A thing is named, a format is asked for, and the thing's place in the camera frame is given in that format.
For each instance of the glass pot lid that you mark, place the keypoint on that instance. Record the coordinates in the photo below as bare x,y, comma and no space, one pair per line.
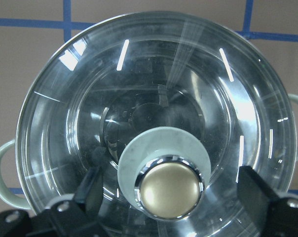
139,71

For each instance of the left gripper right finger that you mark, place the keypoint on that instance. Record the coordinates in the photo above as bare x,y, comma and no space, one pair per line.
274,214

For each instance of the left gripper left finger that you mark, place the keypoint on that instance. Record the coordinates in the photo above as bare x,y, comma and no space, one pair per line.
74,217

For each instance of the pale green electric pot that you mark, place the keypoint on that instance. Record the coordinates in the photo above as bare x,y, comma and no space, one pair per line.
10,195

